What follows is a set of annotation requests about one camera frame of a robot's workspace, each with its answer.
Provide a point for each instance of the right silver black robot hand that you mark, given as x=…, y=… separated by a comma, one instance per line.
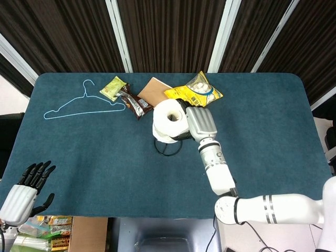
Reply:
x=200, y=123

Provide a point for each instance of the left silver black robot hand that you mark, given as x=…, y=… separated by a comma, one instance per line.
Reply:
x=18, y=202

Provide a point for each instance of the white paper towel roll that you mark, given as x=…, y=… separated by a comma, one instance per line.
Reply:
x=162, y=123

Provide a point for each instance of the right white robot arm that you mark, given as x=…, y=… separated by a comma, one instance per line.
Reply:
x=218, y=173

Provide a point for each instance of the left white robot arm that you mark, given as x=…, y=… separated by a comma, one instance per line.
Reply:
x=6, y=239

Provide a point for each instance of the yellow marshmallow bag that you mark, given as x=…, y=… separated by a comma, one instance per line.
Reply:
x=189, y=95

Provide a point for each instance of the clear bin of snack packets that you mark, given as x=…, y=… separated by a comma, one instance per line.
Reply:
x=52, y=231

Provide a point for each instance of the brown spiral notebook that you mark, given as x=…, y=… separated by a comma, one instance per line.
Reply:
x=152, y=92

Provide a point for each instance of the brown snack bag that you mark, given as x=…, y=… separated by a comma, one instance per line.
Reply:
x=136, y=103

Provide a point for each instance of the brown cardboard box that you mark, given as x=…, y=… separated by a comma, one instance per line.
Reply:
x=89, y=235

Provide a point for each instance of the dark brown pleated screen panel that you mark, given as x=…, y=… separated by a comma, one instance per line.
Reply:
x=252, y=29
x=170, y=34
x=60, y=34
x=312, y=39

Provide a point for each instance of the yellow green snack packet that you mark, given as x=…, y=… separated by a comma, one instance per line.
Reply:
x=113, y=88

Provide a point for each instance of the teal table cloth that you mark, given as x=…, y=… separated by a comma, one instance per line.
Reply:
x=105, y=157

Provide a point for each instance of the black equipment stand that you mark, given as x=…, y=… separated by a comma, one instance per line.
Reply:
x=326, y=136

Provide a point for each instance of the white screen frame post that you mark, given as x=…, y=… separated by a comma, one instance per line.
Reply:
x=324, y=101
x=274, y=36
x=15, y=60
x=119, y=34
x=224, y=36

